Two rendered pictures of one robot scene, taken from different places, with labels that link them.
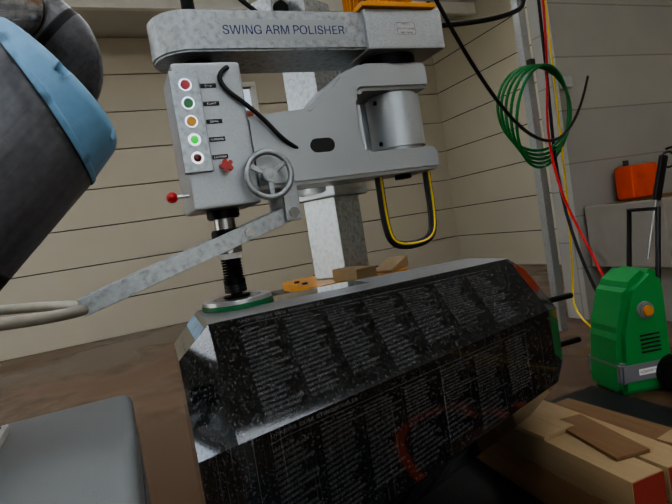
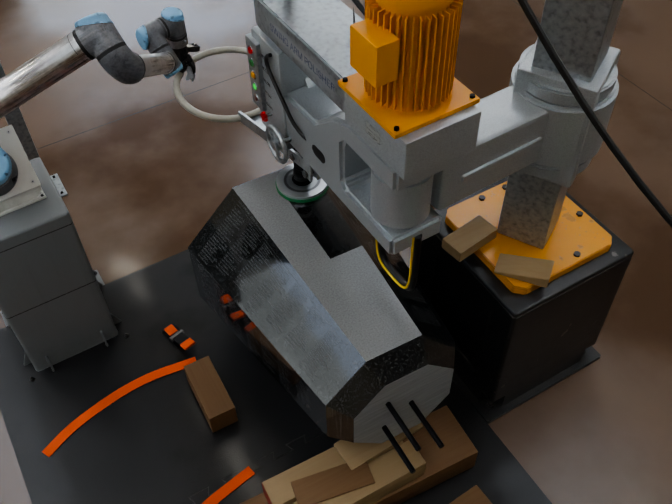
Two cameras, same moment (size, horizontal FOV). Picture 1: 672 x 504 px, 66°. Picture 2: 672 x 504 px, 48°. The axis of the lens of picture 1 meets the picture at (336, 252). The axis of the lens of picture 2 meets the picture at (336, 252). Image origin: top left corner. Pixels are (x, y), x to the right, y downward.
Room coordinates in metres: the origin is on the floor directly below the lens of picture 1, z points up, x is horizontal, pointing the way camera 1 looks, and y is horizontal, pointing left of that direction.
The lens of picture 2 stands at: (1.42, -1.93, 2.99)
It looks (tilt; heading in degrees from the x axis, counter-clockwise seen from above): 49 degrees down; 82
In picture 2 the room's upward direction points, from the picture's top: 2 degrees counter-clockwise
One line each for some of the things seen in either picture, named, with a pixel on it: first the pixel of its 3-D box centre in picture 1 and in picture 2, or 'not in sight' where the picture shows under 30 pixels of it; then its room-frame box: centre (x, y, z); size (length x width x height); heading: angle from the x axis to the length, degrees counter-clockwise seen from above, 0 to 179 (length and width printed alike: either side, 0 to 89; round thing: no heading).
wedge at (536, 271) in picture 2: (389, 264); (523, 266); (2.36, -0.24, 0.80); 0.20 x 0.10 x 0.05; 149
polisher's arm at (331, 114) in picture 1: (330, 141); (351, 150); (1.74, -0.04, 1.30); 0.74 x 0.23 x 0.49; 113
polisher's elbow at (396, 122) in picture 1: (394, 124); (401, 186); (1.86, -0.28, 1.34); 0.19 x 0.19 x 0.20
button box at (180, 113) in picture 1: (190, 122); (257, 73); (1.47, 0.35, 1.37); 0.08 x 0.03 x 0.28; 113
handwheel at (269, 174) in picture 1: (266, 176); (285, 140); (1.54, 0.17, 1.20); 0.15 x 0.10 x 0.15; 113
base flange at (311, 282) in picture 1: (343, 278); (527, 228); (2.45, -0.02, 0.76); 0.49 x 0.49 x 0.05; 22
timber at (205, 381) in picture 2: not in sight; (210, 393); (1.09, -0.14, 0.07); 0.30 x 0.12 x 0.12; 110
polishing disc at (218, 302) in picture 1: (237, 298); (302, 180); (1.60, 0.33, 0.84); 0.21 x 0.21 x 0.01
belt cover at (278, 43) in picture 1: (302, 48); (347, 63); (1.73, 0.00, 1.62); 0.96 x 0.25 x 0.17; 113
